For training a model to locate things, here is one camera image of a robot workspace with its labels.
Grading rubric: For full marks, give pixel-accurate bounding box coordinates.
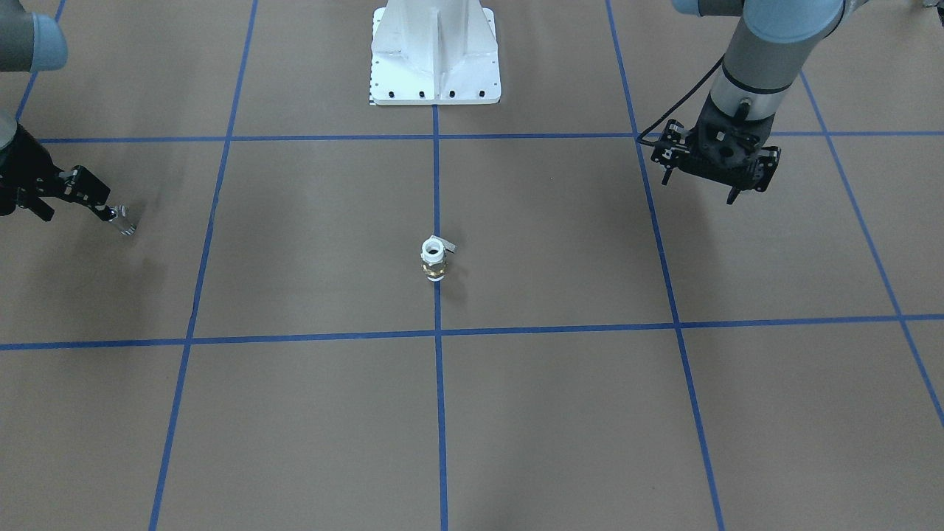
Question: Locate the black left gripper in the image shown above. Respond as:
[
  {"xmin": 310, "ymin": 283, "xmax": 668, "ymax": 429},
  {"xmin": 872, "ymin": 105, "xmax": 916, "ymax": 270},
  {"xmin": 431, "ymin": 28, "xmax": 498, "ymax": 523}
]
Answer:
[{"xmin": 687, "ymin": 97, "xmax": 767, "ymax": 185}]

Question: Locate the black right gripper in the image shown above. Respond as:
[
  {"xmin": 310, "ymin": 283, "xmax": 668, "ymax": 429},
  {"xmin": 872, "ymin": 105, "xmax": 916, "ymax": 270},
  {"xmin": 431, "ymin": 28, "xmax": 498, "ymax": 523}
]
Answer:
[{"xmin": 1, "ymin": 124, "xmax": 62, "ymax": 218}]

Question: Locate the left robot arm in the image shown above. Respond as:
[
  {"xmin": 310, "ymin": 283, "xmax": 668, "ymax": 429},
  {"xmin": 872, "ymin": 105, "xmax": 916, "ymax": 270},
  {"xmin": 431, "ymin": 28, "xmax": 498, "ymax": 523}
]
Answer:
[{"xmin": 652, "ymin": 1, "xmax": 864, "ymax": 194}]

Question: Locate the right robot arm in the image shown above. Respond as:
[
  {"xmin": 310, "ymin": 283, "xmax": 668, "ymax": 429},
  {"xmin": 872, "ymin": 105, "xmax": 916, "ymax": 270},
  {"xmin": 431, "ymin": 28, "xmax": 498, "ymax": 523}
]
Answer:
[{"xmin": 1, "ymin": 1, "xmax": 68, "ymax": 221}]

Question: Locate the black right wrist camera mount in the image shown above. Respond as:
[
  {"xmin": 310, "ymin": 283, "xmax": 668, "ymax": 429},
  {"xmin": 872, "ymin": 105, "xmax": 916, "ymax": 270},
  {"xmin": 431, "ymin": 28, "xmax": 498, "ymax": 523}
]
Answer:
[{"xmin": 57, "ymin": 165, "xmax": 114, "ymax": 221}]

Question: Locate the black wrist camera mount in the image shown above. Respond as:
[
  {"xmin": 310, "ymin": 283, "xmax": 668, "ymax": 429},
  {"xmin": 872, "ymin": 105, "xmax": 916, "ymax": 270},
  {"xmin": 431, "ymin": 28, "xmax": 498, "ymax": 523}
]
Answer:
[
  {"xmin": 650, "ymin": 119, "xmax": 697, "ymax": 186},
  {"xmin": 57, "ymin": 165, "xmax": 114, "ymax": 221}
]

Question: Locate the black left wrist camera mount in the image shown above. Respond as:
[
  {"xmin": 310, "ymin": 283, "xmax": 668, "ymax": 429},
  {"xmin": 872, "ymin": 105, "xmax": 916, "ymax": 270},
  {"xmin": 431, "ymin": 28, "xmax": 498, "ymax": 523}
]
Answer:
[{"xmin": 650, "ymin": 119, "xmax": 697, "ymax": 186}]

